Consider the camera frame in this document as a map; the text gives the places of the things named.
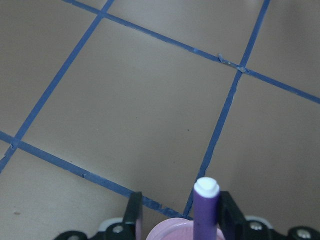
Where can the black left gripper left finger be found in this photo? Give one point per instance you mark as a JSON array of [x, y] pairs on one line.
[[133, 216]]

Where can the purple marker pen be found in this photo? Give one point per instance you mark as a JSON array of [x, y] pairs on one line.
[[206, 192]]

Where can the pink mesh cup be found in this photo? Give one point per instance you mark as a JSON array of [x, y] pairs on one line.
[[183, 229]]

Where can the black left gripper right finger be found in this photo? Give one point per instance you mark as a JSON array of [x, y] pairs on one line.
[[230, 218]]

